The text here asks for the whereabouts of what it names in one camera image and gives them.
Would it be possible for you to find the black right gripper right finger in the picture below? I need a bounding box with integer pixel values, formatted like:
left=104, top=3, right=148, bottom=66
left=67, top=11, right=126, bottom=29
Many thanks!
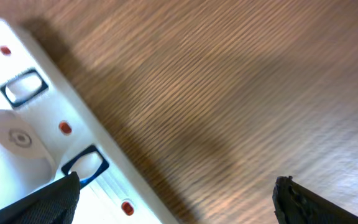
left=272, top=176, right=358, bottom=224

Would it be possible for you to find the white power strip socket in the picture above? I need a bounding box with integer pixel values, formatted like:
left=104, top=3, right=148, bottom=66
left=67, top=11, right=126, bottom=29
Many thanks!
left=0, top=18, right=176, bottom=223

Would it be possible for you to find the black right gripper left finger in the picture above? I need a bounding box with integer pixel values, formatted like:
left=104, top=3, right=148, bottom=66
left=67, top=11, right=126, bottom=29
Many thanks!
left=0, top=172, right=80, bottom=224

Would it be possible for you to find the white charger plug adapter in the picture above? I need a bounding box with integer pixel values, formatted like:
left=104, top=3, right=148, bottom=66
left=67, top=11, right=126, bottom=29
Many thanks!
left=0, top=110, right=57, bottom=208

